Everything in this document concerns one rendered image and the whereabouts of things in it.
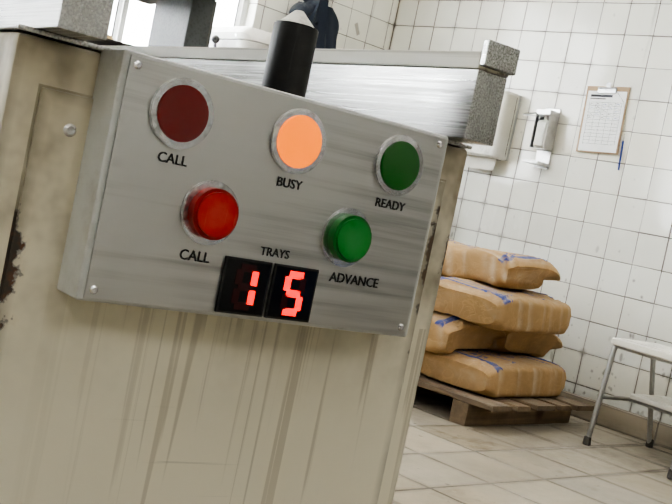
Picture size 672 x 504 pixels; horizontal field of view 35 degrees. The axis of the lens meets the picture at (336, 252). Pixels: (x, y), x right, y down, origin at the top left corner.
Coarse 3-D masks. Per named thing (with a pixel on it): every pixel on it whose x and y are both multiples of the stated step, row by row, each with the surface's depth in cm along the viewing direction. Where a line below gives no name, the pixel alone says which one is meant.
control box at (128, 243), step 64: (128, 64) 57; (128, 128) 58; (256, 128) 62; (320, 128) 65; (384, 128) 68; (128, 192) 58; (192, 192) 61; (256, 192) 63; (320, 192) 66; (384, 192) 69; (64, 256) 60; (128, 256) 59; (192, 256) 61; (256, 256) 64; (320, 256) 67; (384, 256) 70; (320, 320) 67; (384, 320) 71
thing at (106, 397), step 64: (0, 64) 58; (64, 64) 59; (0, 128) 57; (64, 128) 59; (0, 192) 58; (64, 192) 60; (448, 192) 76; (0, 256) 58; (0, 320) 59; (64, 320) 61; (128, 320) 63; (192, 320) 66; (256, 320) 68; (0, 384) 59; (64, 384) 61; (128, 384) 64; (192, 384) 66; (256, 384) 69; (320, 384) 72; (384, 384) 75; (0, 448) 60; (64, 448) 62; (128, 448) 64; (192, 448) 67; (256, 448) 70; (320, 448) 73; (384, 448) 76
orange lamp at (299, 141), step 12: (288, 120) 63; (300, 120) 64; (312, 120) 64; (288, 132) 63; (300, 132) 64; (312, 132) 64; (288, 144) 64; (300, 144) 64; (312, 144) 65; (288, 156) 64; (300, 156) 64; (312, 156) 65
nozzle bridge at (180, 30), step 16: (144, 0) 165; (160, 0) 157; (176, 0) 153; (192, 0) 149; (208, 0) 150; (160, 16) 156; (176, 16) 152; (192, 16) 149; (208, 16) 150; (160, 32) 155; (176, 32) 151; (192, 32) 149; (208, 32) 151
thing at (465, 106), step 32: (192, 64) 105; (224, 64) 100; (256, 64) 95; (320, 64) 87; (352, 64) 84; (384, 64) 80; (416, 64) 77; (448, 64) 74; (480, 64) 71; (512, 64) 73; (320, 96) 86; (352, 96) 83; (384, 96) 80; (416, 96) 77; (448, 96) 74; (480, 96) 72; (448, 128) 73; (480, 128) 73
